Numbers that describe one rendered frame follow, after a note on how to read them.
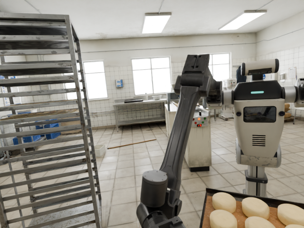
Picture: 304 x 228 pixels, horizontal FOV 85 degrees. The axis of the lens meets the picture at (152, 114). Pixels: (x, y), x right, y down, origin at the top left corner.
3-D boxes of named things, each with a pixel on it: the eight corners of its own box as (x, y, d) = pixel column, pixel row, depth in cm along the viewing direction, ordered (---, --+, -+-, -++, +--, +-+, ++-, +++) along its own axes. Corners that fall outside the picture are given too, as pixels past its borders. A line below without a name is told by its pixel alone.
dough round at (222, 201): (211, 197, 42) (211, 190, 41) (234, 200, 40) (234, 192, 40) (212, 213, 37) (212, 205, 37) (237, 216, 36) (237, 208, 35)
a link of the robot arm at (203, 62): (212, 45, 53) (182, 47, 57) (206, 88, 52) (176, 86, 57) (222, 83, 92) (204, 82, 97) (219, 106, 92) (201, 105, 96)
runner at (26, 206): (95, 190, 138) (95, 186, 138) (95, 192, 135) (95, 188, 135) (3, 211, 121) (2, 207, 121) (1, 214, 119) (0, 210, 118)
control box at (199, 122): (190, 126, 237) (189, 117, 235) (207, 125, 237) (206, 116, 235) (190, 127, 234) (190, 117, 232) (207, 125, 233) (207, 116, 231)
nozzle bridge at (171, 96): (167, 109, 336) (166, 92, 331) (203, 106, 334) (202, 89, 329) (168, 111, 304) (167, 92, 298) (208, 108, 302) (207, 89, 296)
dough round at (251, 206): (273, 223, 33) (273, 215, 33) (245, 220, 34) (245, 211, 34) (263, 205, 38) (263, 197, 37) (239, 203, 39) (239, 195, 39)
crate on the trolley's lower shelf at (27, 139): (24, 140, 447) (23, 133, 444) (40, 138, 457) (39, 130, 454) (13, 146, 394) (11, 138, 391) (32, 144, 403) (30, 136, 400)
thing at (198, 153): (181, 154, 317) (178, 107, 303) (199, 153, 316) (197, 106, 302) (188, 173, 248) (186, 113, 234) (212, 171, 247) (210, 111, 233)
